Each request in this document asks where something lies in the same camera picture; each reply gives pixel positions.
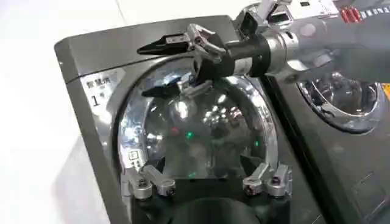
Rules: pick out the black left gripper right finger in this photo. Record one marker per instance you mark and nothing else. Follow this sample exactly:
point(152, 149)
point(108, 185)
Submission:
point(274, 182)

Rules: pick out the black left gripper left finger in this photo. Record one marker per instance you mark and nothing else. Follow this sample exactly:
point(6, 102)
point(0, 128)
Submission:
point(143, 184)

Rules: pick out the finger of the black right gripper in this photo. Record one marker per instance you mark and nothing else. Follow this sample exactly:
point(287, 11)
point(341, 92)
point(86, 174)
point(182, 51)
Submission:
point(170, 44)
point(164, 90)

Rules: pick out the round glass dryer door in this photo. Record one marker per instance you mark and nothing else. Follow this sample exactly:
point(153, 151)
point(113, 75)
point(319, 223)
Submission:
point(195, 143)

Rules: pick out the silver number label sticker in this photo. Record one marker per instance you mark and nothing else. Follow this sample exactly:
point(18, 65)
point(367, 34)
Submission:
point(100, 88)

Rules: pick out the grey dryer with number label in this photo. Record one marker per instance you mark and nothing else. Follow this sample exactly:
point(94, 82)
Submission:
point(91, 128)

